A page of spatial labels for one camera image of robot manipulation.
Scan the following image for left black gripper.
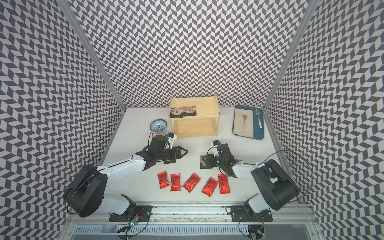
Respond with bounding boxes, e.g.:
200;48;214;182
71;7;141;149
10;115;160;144
157;146;189;162

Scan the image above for black floral tea bag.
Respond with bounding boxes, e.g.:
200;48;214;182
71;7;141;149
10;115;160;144
170;107;184;118
200;154;216;169
183;106;197;117

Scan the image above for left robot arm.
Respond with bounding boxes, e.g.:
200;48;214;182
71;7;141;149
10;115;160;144
63;133;188;220

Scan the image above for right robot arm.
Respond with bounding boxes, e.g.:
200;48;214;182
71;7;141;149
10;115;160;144
210;141;300;214

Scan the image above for red tea bag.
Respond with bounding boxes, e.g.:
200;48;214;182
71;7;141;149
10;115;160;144
171;174;181;192
157;171;170;189
183;173;201;193
202;177;219;197
218;175;231;194

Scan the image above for wooden two-tier shelf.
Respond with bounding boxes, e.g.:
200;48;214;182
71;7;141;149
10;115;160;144
168;96;221;138

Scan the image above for blue white ceramic bowl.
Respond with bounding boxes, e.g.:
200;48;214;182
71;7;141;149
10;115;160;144
150;119;167;133

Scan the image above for teal tray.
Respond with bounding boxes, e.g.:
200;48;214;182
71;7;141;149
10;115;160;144
233;105;265;140

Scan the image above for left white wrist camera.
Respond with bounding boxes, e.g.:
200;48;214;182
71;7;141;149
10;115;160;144
166;133;177;148

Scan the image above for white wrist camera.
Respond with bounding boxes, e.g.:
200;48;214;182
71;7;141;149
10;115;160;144
212;140;221;157
166;133;177;148

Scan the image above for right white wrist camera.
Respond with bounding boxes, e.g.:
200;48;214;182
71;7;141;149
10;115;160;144
212;140;221;157

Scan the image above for pink handled spoon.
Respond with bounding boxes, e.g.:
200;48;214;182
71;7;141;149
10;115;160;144
242;115;248;134

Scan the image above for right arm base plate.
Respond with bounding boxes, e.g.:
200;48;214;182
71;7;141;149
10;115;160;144
230;206;273;223

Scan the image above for white handled spoon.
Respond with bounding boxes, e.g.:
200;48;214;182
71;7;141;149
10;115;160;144
255;109;263;129

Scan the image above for aluminium front rail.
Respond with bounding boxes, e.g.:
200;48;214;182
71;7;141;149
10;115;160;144
64;202;316;227

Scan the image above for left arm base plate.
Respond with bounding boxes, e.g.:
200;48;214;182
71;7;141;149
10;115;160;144
109;205;153;223

